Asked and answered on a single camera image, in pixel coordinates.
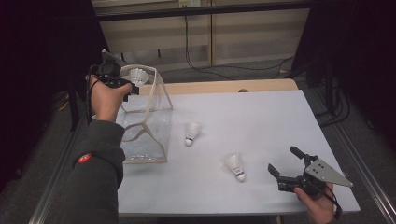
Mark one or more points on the person's left hand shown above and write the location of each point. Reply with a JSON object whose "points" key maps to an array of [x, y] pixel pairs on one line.
{"points": [[106, 102]]}

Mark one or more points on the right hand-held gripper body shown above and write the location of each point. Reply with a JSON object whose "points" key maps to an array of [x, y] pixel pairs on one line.
{"points": [[322, 173]]}

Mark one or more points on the black curtain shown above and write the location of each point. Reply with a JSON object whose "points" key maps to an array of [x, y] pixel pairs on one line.
{"points": [[31, 46], [367, 46]]}

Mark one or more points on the transparent bag with beige trim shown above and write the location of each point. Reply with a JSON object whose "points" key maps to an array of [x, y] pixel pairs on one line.
{"points": [[149, 140]]}

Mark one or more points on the white table mat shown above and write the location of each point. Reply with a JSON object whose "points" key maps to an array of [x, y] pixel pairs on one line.
{"points": [[249, 124]]}

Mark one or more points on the black horizontal bar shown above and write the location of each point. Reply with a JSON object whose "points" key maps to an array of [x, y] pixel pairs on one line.
{"points": [[202, 11]]}

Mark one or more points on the person's right hand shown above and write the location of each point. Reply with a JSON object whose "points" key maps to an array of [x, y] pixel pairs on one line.
{"points": [[319, 208]]}

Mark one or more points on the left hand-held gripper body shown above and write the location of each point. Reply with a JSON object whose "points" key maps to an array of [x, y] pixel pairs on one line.
{"points": [[109, 70]]}

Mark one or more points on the white shuttlecock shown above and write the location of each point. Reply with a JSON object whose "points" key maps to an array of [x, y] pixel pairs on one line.
{"points": [[192, 130], [235, 166], [139, 76]]}

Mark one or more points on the white wall socket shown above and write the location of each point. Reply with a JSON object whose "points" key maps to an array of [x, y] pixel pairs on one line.
{"points": [[190, 3]]}

